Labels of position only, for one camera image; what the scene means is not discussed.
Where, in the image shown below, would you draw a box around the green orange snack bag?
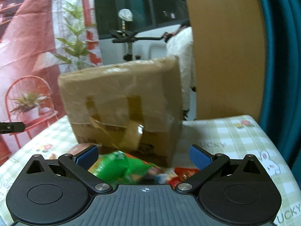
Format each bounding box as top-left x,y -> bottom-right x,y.
89,151 -> 163,188

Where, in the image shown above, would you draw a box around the orange cracker pack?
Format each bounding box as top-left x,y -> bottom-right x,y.
68,143 -> 101,155

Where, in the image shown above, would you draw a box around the red snack packet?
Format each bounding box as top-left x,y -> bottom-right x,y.
166,167 -> 199,188

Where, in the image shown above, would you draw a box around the checked bunny tablecloth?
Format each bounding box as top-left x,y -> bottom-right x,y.
1,115 -> 300,225

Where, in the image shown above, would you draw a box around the cardboard box with plastic liner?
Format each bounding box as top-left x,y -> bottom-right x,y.
58,56 -> 183,167

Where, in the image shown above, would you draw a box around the red printed backdrop cloth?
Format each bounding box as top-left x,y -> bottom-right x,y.
1,0 -> 102,163

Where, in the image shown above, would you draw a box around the wooden headboard panel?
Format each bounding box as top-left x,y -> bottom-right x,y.
187,0 -> 266,120

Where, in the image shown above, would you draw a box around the white quilted blanket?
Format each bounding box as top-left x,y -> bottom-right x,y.
166,27 -> 196,120

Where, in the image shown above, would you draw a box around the black exercise bike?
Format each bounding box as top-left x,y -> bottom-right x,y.
109,8 -> 169,62

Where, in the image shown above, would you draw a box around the black pink garment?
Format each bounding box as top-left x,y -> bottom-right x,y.
163,19 -> 191,43

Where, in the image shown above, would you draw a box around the dark window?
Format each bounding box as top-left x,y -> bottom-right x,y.
94,0 -> 189,39

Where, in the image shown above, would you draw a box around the teal curtain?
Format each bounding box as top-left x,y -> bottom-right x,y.
253,0 -> 301,167

